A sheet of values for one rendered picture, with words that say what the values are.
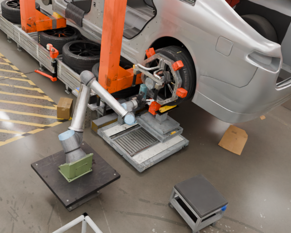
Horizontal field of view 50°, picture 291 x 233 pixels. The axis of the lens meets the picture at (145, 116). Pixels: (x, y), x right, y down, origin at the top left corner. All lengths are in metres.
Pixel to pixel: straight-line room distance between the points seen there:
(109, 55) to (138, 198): 1.53
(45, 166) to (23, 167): 0.48
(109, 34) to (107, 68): 0.38
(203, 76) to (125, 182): 1.37
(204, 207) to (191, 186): 0.25
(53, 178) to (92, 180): 0.35
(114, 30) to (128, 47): 0.69
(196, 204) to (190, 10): 1.84
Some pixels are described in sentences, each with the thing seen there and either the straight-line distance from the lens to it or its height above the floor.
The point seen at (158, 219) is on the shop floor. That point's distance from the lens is 3.19.
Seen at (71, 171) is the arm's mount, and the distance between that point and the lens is 2.90.
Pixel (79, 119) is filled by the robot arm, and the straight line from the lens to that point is 3.07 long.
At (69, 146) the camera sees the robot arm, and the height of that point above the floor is 0.57.
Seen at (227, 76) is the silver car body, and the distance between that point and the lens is 3.12.
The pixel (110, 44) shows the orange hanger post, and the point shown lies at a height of 1.15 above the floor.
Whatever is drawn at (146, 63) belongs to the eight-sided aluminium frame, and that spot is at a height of 0.95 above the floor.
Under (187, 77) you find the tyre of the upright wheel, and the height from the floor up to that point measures 1.00.
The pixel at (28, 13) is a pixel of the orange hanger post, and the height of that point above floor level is 0.82.
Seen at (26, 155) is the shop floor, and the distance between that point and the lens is 3.69.
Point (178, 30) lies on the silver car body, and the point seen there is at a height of 1.40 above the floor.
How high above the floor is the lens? 2.53
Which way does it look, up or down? 35 degrees down
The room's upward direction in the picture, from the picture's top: 11 degrees clockwise
